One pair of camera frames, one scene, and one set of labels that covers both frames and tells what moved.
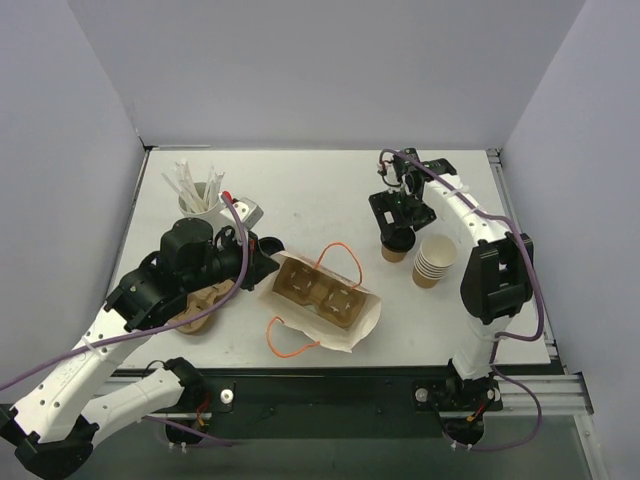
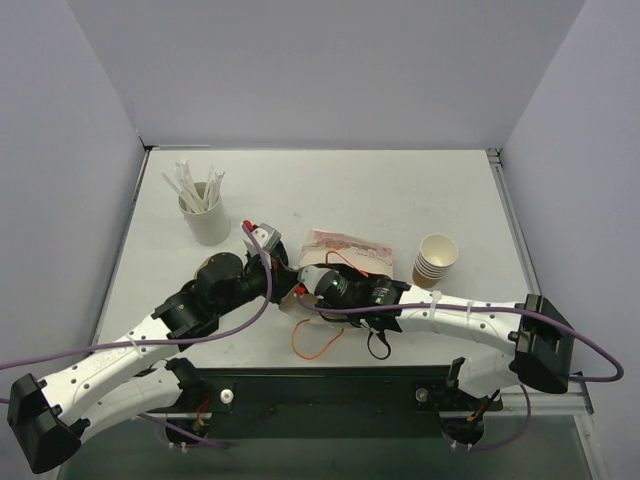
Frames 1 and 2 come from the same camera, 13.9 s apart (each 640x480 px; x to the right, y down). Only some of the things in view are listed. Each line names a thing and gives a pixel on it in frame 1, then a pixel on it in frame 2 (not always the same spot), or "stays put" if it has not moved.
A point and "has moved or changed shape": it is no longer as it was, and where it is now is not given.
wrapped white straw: x=188 y=204 stays put
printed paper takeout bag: x=333 y=312 has moved or changed shape
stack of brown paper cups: x=435 y=255 stays put
